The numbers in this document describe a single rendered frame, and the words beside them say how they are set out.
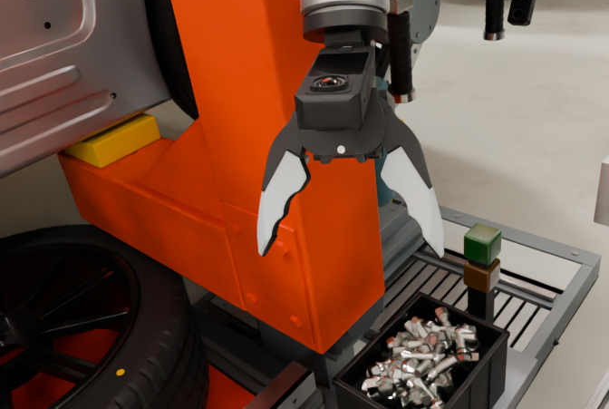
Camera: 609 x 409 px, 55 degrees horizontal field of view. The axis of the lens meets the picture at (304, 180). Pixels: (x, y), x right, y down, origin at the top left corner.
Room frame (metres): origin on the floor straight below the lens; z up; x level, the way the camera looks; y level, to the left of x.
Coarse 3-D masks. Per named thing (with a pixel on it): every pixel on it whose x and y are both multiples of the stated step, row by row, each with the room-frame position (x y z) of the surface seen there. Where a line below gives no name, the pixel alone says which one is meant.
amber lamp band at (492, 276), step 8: (464, 264) 0.64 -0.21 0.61; (496, 264) 0.63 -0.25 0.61; (464, 272) 0.63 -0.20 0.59; (472, 272) 0.62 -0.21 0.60; (480, 272) 0.62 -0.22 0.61; (488, 272) 0.61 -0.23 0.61; (496, 272) 0.62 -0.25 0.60; (464, 280) 0.63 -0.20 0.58; (472, 280) 0.62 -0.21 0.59; (480, 280) 0.62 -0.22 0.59; (488, 280) 0.61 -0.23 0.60; (496, 280) 0.62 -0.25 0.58; (480, 288) 0.61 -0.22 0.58; (488, 288) 0.61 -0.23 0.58
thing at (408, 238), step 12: (408, 216) 1.40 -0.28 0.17; (408, 228) 1.37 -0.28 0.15; (396, 240) 1.32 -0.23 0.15; (408, 240) 1.31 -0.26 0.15; (420, 240) 1.35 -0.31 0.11; (384, 252) 1.28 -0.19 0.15; (396, 252) 1.26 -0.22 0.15; (408, 252) 1.30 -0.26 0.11; (384, 264) 1.23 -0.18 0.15; (396, 264) 1.26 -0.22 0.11; (384, 276) 1.22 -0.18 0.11
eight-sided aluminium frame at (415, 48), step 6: (414, 48) 1.32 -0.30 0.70; (420, 48) 1.34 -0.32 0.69; (414, 54) 1.32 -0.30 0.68; (384, 60) 1.33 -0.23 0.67; (414, 60) 1.32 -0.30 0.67; (384, 66) 1.32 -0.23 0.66; (390, 66) 1.32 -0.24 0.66; (384, 72) 1.31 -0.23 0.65; (390, 72) 1.32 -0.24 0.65; (384, 78) 1.30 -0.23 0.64; (390, 78) 1.32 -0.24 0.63; (390, 84) 1.29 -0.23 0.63
